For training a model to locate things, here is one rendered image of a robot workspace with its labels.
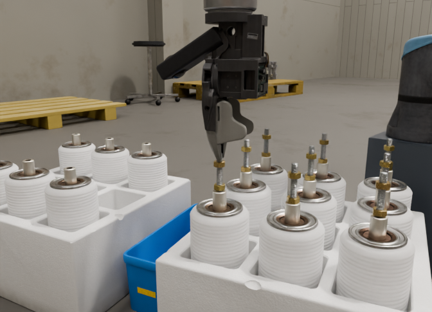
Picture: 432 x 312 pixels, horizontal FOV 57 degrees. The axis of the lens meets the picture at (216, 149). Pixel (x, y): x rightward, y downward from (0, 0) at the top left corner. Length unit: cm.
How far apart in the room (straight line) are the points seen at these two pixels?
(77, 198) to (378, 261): 51
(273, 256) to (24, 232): 47
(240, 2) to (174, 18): 403
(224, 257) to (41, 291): 39
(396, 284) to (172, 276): 32
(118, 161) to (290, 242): 57
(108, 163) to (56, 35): 310
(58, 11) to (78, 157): 306
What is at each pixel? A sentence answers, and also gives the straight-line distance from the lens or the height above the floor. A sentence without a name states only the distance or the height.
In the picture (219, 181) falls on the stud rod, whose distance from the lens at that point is 62.
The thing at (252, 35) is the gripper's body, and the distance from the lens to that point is 56.
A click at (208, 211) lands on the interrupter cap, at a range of 62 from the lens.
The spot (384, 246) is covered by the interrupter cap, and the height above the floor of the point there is 25.
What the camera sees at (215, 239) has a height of 22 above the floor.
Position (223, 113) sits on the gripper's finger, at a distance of 57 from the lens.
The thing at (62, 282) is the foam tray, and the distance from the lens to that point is 80.
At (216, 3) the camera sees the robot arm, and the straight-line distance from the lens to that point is 56.
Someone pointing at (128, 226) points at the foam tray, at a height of 15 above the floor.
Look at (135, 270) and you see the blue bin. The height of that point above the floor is 9.
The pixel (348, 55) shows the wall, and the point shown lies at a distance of 845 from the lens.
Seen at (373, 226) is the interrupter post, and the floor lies 27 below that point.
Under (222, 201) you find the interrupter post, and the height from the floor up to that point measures 27.
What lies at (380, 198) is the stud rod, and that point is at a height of 31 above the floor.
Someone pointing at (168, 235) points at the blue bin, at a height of 9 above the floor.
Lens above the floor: 50
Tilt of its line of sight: 14 degrees down
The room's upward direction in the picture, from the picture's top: straight up
